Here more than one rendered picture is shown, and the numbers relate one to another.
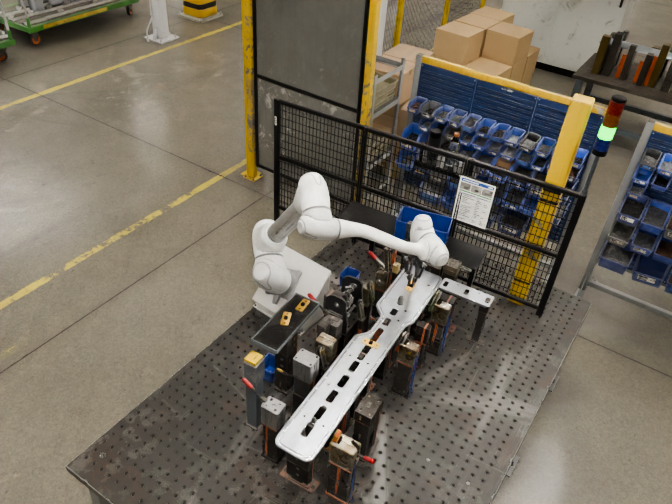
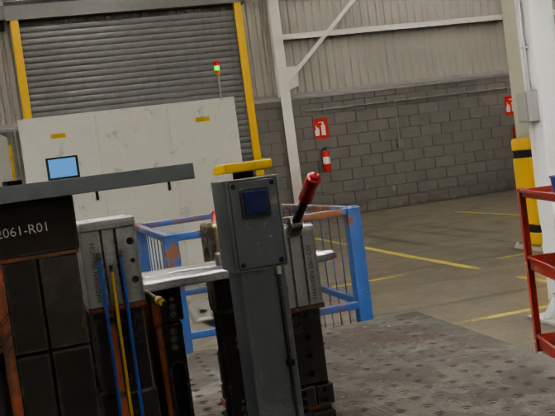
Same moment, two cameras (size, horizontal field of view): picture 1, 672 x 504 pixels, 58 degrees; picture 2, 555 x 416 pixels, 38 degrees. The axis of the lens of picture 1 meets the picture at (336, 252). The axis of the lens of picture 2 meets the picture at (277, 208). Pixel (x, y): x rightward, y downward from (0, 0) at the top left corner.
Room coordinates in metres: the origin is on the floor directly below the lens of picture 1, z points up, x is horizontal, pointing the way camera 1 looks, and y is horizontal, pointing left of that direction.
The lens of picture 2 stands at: (2.45, 1.05, 1.15)
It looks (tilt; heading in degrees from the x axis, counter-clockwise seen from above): 3 degrees down; 225
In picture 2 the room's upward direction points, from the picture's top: 8 degrees counter-clockwise
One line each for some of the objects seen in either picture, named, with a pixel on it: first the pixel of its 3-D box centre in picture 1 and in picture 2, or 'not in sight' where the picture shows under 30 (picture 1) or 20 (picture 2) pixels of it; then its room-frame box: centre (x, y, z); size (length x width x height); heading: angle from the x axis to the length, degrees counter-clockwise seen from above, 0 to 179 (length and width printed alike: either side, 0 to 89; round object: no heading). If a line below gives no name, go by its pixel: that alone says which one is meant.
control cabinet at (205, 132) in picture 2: not in sight; (136, 177); (-3.03, -6.58, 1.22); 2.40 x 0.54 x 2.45; 150
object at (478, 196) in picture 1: (473, 202); not in sight; (2.92, -0.75, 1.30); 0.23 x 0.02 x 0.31; 63
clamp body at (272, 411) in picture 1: (273, 430); (299, 345); (1.60, 0.21, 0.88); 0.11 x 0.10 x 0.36; 63
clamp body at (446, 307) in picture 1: (437, 328); not in sight; (2.32, -0.57, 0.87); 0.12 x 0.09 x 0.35; 63
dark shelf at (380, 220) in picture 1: (409, 234); not in sight; (2.95, -0.43, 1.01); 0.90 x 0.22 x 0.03; 63
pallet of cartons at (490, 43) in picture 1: (484, 70); not in sight; (6.96, -1.55, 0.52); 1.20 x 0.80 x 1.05; 146
